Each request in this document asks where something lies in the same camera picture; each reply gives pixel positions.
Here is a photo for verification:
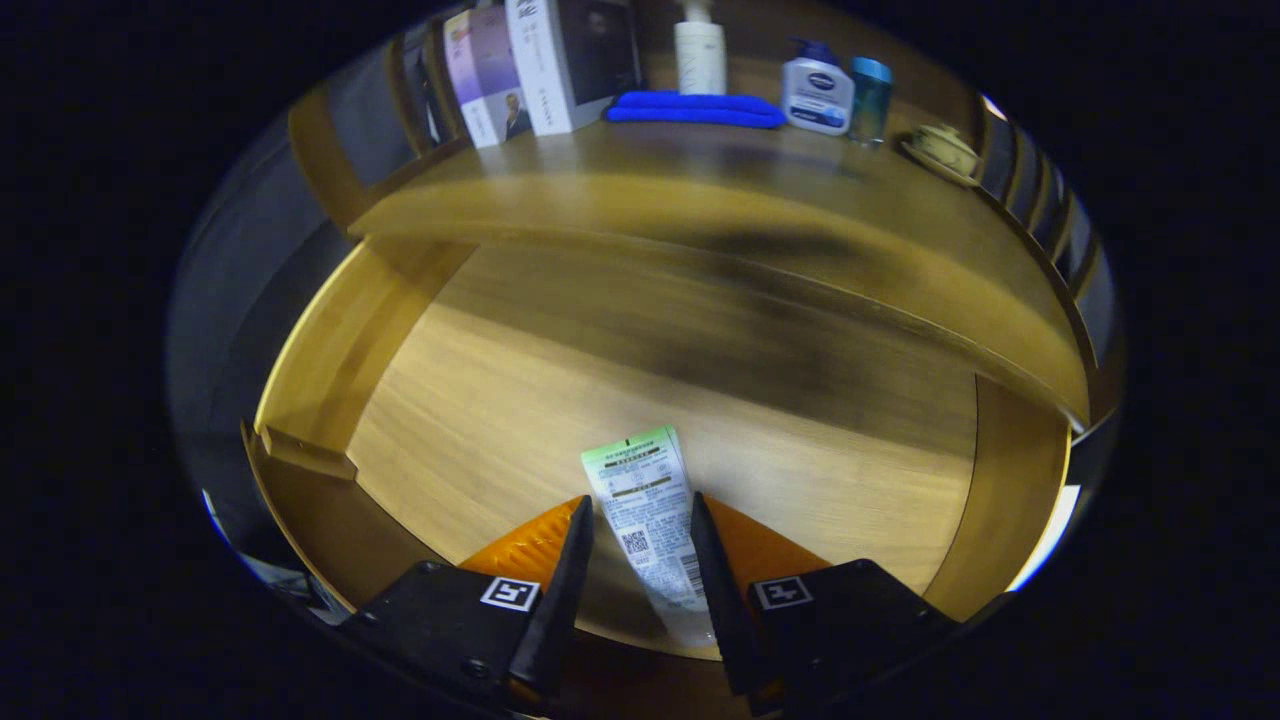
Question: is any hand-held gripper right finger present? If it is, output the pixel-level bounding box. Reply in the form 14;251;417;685
690;491;961;716

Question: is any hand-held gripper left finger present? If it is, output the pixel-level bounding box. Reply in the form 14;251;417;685
340;495;596;711

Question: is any white cream tube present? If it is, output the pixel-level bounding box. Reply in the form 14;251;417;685
581;425;719;649

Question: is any wooden drawer with black knob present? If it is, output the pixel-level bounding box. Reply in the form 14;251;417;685
240;235;1076;716

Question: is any wooden countertop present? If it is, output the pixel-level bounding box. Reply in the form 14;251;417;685
345;120;1091;431

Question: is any brown wooden cabinet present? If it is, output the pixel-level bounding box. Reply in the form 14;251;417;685
285;0;1126;441

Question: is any white board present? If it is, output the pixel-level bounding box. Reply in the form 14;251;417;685
1005;485;1083;593

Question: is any black backdrop cloth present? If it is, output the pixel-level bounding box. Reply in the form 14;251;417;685
168;90;351;541

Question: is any blue folded cloth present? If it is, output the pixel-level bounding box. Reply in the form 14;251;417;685
604;90;788;130

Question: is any beige ceramic teacup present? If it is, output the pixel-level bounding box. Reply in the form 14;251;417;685
897;122;981;189

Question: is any white bottle with blue cap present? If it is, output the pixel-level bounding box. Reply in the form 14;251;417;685
780;37;856;136

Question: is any purple book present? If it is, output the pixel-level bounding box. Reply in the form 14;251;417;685
443;5;534;149

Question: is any teal bottle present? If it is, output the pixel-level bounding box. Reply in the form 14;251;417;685
848;56;893;147

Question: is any thick white book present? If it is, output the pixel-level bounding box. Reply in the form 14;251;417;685
504;0;644;137

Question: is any white pump bottle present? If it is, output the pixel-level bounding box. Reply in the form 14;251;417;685
673;0;728;97

